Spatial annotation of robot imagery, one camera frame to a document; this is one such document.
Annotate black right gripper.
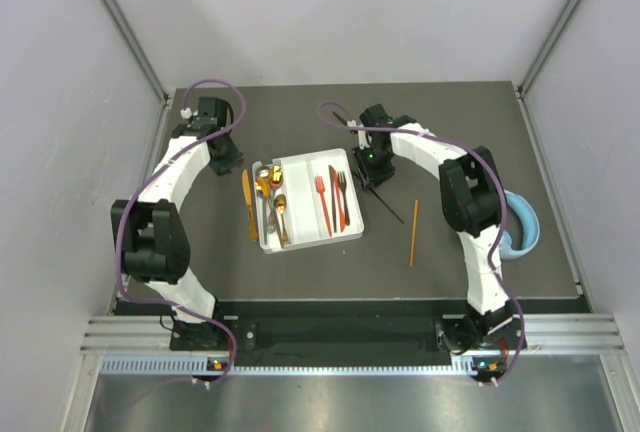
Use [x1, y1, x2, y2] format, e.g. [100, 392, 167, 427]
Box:
[351, 143, 395, 191]

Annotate black chopstick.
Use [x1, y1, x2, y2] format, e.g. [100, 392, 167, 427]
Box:
[332, 111, 350, 127]
[370, 189, 405, 224]

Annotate orange plastic knife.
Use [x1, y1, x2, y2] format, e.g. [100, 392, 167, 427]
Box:
[337, 182, 350, 232]

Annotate gold thin utensil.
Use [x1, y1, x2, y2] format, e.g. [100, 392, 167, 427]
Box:
[255, 177, 272, 204]

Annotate iridescent purple spoon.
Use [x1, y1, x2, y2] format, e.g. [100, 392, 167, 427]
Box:
[267, 164, 283, 230]

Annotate orange plastic fork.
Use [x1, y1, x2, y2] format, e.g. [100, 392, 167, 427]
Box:
[314, 175, 333, 237]

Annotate gold metal spoon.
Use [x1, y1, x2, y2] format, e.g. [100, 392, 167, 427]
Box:
[274, 194, 290, 247]

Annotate white divided utensil tray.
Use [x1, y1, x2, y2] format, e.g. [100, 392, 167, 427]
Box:
[251, 148, 364, 254]

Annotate gold metal knife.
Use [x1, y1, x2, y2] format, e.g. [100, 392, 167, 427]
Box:
[241, 169, 259, 242]

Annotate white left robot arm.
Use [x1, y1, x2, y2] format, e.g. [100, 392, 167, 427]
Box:
[111, 97, 243, 349]

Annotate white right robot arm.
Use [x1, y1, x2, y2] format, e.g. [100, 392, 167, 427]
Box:
[346, 104, 514, 349]

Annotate silver metal spoon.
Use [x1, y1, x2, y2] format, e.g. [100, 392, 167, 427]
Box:
[256, 165, 271, 179]

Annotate light blue headphones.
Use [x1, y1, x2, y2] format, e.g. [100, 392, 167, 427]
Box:
[499, 190, 541, 261]

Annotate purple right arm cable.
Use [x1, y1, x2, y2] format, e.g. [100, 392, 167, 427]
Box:
[316, 101, 527, 386]

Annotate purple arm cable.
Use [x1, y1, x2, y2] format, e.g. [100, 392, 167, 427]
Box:
[316, 101, 527, 386]
[113, 78, 248, 386]

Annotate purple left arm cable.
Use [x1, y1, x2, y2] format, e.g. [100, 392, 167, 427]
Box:
[113, 78, 248, 386]

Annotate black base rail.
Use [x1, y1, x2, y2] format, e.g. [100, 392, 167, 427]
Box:
[108, 299, 587, 366]

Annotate grey cable duct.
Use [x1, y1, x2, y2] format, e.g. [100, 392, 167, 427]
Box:
[100, 354, 497, 377]

